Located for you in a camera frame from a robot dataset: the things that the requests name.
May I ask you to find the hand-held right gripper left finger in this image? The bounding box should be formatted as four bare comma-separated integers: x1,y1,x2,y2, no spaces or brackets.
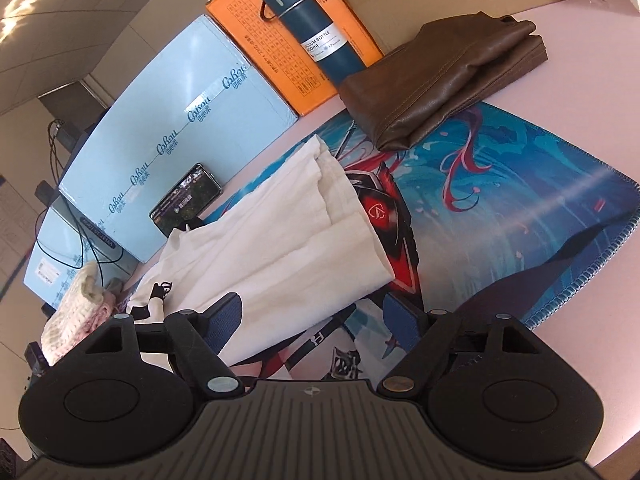
82,292,246,401

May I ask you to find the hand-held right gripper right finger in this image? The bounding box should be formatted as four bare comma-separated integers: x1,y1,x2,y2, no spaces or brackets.
377,294,546,401

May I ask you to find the white shirt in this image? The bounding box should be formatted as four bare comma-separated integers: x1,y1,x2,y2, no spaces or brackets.
125,135,396,366

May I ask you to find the pink knit garment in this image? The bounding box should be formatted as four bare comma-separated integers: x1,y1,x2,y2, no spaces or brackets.
75,295,119,346

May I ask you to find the black smartphone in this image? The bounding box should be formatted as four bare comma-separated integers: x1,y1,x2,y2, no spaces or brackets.
149,162,222,236

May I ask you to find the printed blue desk mat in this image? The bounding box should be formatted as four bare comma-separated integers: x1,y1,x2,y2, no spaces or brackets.
200,100,640,381

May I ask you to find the small light blue carton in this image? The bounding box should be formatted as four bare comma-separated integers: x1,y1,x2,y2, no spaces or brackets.
22,195,141,311

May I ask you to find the large light blue carton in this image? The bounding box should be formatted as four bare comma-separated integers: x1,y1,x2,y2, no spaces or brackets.
57,14,300,263

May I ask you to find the brown leather garment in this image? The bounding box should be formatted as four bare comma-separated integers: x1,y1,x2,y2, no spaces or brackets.
339,10,548,152

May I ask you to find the orange box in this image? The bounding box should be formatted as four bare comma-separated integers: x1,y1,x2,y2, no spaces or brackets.
205,0,386,117

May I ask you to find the dark blue vacuum bottle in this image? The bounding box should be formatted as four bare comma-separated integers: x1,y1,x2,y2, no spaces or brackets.
260,0,365,86

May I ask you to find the white cable-knit sweater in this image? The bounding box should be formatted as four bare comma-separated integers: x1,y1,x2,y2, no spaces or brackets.
40,262,108,363

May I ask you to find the black power cable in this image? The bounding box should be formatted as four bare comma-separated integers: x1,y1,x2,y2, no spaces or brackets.
35,120,126,281

